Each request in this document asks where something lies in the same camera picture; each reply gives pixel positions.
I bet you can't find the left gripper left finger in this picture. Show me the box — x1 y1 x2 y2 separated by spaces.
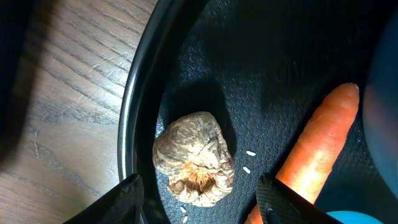
65 174 144 224

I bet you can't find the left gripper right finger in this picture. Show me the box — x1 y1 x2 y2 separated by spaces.
256 174 341 224

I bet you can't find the orange carrot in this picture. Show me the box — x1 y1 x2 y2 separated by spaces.
245 83 359 224

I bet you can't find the light blue rice bowl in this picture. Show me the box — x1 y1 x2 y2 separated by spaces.
327 211 383 224

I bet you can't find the dried brown mushroom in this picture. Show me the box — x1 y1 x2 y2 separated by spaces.
152 111 234 207

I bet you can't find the dark blue plate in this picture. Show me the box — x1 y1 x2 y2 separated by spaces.
363 12 397 196

